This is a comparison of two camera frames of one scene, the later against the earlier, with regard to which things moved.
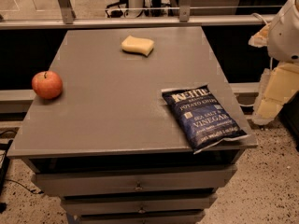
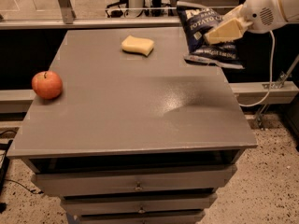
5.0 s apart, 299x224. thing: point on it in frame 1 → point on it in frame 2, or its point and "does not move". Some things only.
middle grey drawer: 136,201 does not move
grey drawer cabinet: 107,145 does not move
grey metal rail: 12,24 does not move
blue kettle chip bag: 199,118 → 195,21
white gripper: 285,35 → 264,11
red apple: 47,84 does not move
